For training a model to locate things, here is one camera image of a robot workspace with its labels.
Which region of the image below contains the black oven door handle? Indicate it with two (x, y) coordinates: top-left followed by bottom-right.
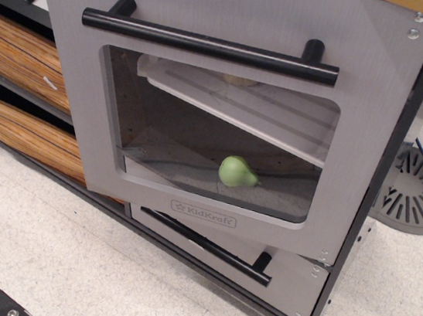
(81, 0), (340, 87)

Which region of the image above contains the grey toy oven door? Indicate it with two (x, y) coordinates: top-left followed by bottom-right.
(47, 0), (423, 265)

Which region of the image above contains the white oven shelf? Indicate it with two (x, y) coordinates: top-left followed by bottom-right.
(137, 55), (340, 168)

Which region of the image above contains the upper wood-pattern fabric bin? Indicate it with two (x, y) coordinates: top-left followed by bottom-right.
(0, 15), (71, 114)

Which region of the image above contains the wood-pattern fabric bin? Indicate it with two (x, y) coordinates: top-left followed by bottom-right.
(0, 15), (71, 114)
(0, 88), (86, 185)

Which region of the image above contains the lower wood-pattern fabric bin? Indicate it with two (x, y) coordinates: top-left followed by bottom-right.
(0, 88), (86, 185)

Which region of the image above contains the yellow toy potato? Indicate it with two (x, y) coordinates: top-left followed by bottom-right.
(222, 73), (258, 87)

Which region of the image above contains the green toy pear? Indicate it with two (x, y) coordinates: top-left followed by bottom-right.
(218, 155), (261, 188)

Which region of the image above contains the grey lower drawer front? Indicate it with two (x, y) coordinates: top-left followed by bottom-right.
(131, 205), (329, 316)

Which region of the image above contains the grey slotted round base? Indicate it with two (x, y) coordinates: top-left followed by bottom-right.
(370, 144), (423, 236)

